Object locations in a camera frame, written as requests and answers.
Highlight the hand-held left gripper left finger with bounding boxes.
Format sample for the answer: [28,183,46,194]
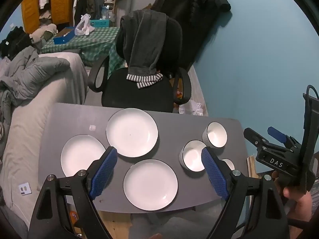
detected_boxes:
[28,146,118,239]

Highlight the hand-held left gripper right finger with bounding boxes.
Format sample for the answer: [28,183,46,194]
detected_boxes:
[201,146,291,239]

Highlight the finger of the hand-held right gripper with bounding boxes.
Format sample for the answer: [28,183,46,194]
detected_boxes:
[267,126,301,153]
[243,127,270,148]

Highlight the white bowl black rim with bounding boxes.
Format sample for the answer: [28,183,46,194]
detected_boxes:
[202,122,228,148]
[179,140,208,172]
[221,158,235,172]

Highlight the person's right hand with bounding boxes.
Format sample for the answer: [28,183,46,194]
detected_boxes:
[272,170,314,221]

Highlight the wooden boards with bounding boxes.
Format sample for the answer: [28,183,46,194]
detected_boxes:
[247,156,260,178]

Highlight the orange packet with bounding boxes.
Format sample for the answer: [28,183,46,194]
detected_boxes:
[70,210,80,227]

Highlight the white crumpled bag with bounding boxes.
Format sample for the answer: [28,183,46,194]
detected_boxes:
[179,100,206,116]

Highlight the white card with marks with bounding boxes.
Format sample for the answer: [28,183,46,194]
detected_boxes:
[19,183,32,196]

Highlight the black office chair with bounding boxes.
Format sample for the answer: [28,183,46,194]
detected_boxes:
[88,11,192,113]

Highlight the grey knit blanket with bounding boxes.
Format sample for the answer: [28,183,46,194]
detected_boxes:
[0,90,12,160]

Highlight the grey duvet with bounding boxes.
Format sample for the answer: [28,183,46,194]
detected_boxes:
[0,46,71,110]

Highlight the green checkered tablecloth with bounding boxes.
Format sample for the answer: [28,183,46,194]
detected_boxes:
[41,27,126,79]

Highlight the black hanging coats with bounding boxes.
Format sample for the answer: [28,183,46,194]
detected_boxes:
[151,0,231,66]

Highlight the grey garment striped cuffs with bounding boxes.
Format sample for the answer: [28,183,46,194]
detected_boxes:
[120,9,168,89]

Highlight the flat blue box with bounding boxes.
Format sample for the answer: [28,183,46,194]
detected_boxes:
[53,27,76,45]

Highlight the white plastic bag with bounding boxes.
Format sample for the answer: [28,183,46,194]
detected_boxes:
[74,14,95,36]

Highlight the teal box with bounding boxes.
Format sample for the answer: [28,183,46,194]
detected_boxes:
[89,19,111,28]

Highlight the beige clothes pile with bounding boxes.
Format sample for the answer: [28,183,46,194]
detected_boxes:
[29,24,58,43]

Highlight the black clothes pile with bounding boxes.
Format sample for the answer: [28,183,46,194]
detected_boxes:
[0,26,33,60]

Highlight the hanging dark clothes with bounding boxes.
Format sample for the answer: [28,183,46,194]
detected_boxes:
[72,0,104,26]

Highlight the orange wooden wardrobe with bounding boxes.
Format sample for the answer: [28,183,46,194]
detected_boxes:
[21,0,75,34]

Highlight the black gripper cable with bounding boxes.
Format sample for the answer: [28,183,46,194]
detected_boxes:
[306,85,319,130]

